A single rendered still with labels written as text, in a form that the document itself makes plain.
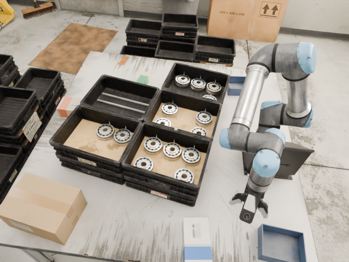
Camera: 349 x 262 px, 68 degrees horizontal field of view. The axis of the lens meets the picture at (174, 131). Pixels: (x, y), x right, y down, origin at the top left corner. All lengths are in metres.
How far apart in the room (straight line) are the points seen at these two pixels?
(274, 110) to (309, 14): 3.23
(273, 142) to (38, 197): 1.05
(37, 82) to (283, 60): 2.22
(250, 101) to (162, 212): 0.74
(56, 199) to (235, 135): 0.86
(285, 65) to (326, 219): 1.68
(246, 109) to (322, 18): 3.76
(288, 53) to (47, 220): 1.21
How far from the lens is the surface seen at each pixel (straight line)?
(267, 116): 1.47
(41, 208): 1.36
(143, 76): 2.02
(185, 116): 1.63
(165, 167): 1.39
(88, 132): 1.58
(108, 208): 1.45
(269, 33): 4.25
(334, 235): 2.52
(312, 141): 3.00
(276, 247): 1.47
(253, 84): 1.06
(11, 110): 2.41
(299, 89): 1.25
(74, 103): 1.86
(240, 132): 0.95
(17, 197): 1.43
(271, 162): 0.84
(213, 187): 1.51
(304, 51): 1.11
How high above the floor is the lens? 2.01
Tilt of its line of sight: 50 degrees down
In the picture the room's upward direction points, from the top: 5 degrees clockwise
